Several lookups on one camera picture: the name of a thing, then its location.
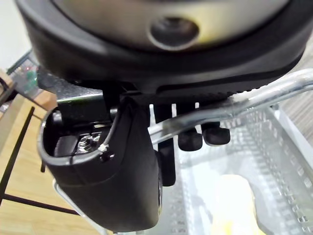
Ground clear crate with green items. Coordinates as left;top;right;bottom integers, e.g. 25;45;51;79
6;50;40;98

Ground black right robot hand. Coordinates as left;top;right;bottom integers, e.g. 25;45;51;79
14;0;313;233

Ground perforated dark metal panel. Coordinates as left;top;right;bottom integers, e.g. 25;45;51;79
38;68;104;105

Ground pale yellow vegetable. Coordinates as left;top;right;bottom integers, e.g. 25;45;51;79
212;173;258;235

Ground black metal frame stand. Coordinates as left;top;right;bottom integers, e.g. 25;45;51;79
0;106;81;216

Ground light wooden board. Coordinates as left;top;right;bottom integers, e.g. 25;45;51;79
0;70;58;116

